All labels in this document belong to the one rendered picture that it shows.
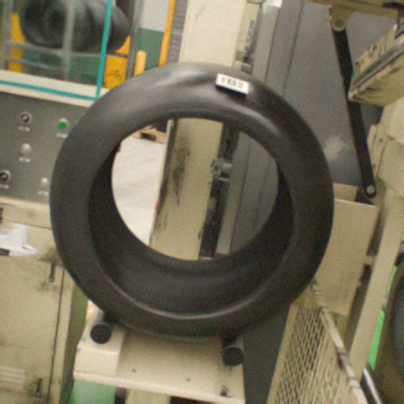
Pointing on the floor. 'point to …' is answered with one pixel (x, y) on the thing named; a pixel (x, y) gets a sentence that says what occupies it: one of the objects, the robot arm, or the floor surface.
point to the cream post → (192, 149)
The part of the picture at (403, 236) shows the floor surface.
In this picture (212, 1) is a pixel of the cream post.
